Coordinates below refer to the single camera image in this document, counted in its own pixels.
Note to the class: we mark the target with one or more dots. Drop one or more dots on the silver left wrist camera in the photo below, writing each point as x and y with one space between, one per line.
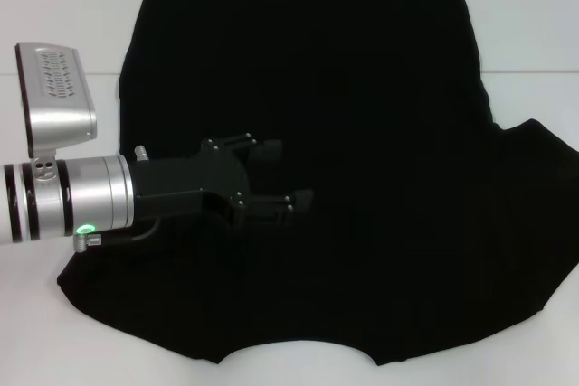
54 87

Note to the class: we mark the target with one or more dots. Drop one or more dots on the black shirt with FREE print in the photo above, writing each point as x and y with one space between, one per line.
362 133

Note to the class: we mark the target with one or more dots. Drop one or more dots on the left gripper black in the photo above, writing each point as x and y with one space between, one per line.
190 182

